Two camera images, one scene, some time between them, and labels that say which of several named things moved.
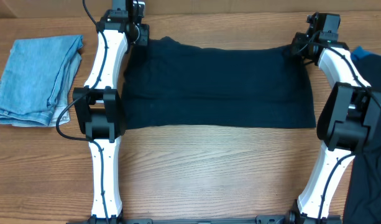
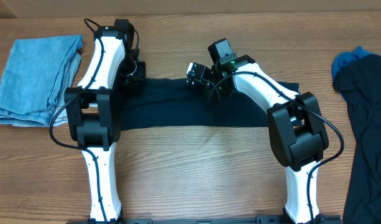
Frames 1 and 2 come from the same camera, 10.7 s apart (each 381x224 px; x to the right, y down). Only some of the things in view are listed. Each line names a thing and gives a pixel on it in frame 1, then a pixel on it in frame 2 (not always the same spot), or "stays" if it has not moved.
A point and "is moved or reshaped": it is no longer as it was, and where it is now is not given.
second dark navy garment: x=368 y=201 stays
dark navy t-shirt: x=168 y=83 is moved or reshaped
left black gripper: x=142 y=35 -> x=137 y=78
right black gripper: x=298 y=43 -> x=199 y=79
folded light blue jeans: x=36 y=82 stays
